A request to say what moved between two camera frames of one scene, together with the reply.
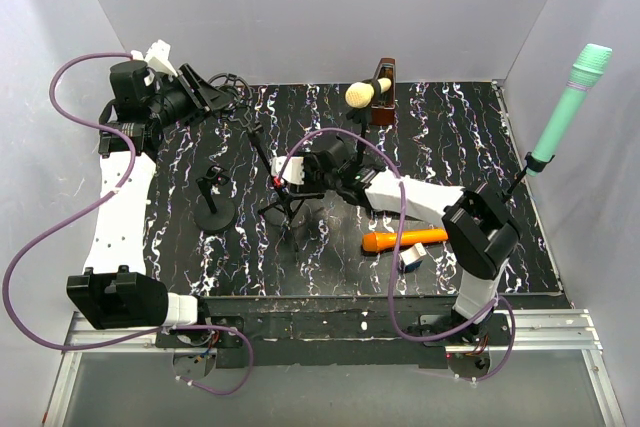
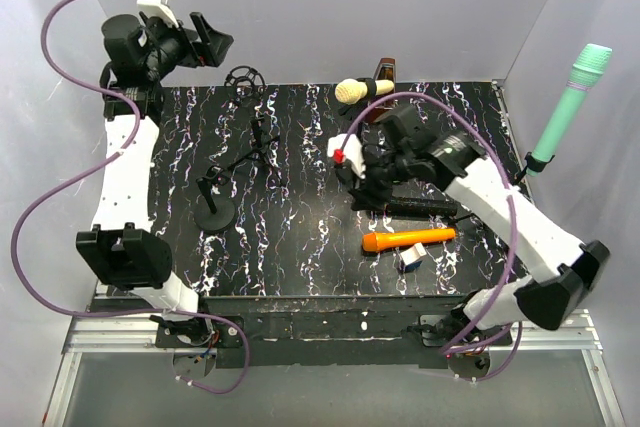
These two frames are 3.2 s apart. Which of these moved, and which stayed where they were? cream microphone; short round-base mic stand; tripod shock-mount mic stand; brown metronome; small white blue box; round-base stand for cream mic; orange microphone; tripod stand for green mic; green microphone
Moved: tripod shock-mount mic stand; cream microphone; round-base stand for cream mic
Stayed: tripod stand for green mic; green microphone; short round-base mic stand; orange microphone; small white blue box; brown metronome
